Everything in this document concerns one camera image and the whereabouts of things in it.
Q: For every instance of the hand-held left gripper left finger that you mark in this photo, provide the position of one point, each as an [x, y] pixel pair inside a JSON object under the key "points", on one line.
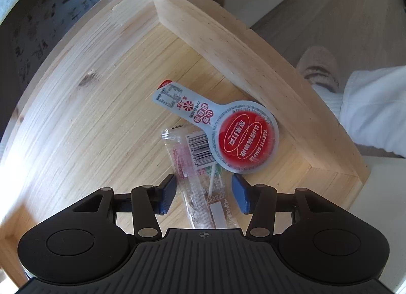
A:
{"points": [[167, 194]]}

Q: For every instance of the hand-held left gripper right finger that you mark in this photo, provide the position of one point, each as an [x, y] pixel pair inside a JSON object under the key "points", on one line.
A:
{"points": [[241, 193]]}

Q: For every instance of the clear barcode snack wrapper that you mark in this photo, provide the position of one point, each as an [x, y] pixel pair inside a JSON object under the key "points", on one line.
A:
{"points": [[193, 167]]}

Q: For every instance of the red lollipop packet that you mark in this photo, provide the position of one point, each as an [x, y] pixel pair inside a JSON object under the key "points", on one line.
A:
{"points": [[244, 137]]}

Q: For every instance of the wooden drawer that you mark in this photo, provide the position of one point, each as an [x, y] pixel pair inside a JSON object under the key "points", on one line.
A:
{"points": [[95, 116]]}

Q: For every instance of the person's beige slipper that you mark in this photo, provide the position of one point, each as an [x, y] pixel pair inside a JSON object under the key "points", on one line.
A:
{"points": [[318, 65]]}

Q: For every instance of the person's white pants leg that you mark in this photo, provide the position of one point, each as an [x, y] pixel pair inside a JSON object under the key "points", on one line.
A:
{"points": [[374, 106]]}

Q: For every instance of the grey patterned rug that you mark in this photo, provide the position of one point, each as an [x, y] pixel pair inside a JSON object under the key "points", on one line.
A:
{"points": [[47, 11]]}

